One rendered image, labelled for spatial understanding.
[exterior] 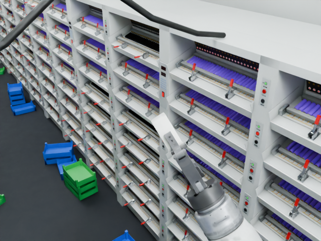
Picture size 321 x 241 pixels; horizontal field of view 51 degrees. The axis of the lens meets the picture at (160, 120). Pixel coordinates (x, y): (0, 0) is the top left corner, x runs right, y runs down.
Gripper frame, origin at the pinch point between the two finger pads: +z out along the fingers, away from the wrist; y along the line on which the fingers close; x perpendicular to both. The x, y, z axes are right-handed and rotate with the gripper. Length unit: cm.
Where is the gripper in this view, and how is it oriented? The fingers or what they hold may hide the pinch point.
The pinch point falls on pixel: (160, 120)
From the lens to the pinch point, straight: 70.7
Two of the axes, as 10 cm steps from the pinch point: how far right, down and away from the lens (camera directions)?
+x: -8.5, 5.2, 0.2
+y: 0.0, 0.3, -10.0
